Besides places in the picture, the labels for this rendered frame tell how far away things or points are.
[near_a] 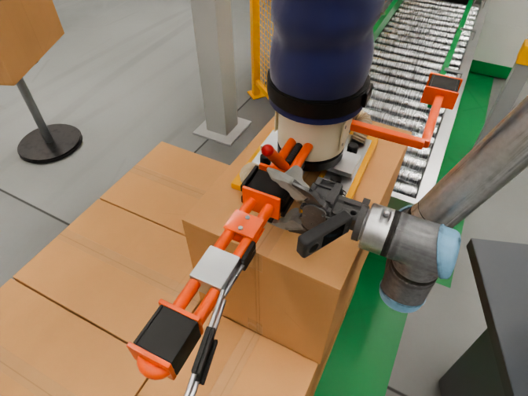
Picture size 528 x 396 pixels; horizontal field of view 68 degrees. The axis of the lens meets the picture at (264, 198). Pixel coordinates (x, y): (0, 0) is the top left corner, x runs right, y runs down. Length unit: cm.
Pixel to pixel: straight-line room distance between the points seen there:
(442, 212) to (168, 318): 55
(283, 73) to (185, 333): 52
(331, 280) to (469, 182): 32
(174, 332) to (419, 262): 42
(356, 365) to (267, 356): 68
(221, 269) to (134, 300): 68
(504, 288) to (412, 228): 53
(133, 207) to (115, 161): 114
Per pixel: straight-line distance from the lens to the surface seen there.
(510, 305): 119
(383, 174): 108
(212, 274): 67
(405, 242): 73
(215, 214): 94
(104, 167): 265
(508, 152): 76
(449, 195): 82
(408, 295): 82
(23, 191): 271
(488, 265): 124
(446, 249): 73
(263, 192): 78
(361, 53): 82
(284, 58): 82
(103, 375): 125
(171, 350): 61
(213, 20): 232
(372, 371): 181
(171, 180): 164
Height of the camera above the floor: 165
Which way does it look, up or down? 47 degrees down
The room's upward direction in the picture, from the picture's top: straight up
